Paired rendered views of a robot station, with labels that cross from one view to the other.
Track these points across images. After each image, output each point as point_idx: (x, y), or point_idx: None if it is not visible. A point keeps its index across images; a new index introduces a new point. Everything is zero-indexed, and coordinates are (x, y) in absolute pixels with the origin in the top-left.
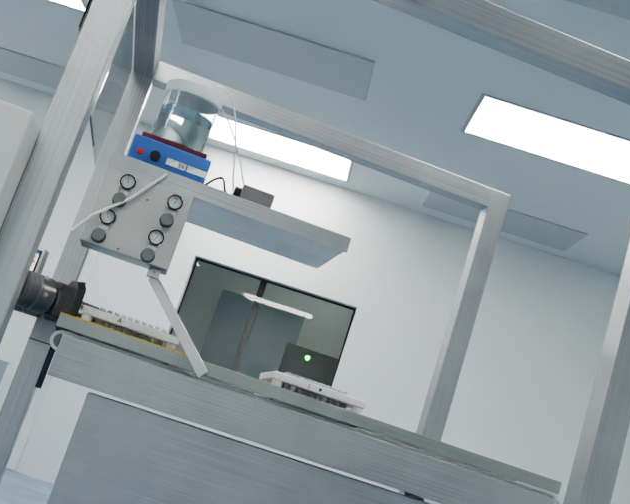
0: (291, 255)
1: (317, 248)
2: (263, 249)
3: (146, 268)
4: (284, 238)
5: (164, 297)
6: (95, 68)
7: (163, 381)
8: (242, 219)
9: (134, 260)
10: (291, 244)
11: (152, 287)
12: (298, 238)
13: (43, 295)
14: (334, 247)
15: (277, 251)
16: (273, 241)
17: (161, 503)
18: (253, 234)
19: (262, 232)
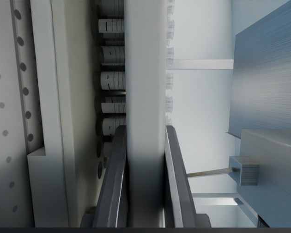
0: (249, 44)
1: (238, 105)
2: (269, 14)
3: (265, 143)
4: (255, 100)
5: (194, 177)
6: None
7: None
8: (289, 120)
9: (281, 211)
10: (251, 87)
11: (214, 174)
12: (248, 117)
13: None
14: (230, 134)
15: (258, 35)
16: (262, 71)
17: None
18: (279, 67)
19: (271, 92)
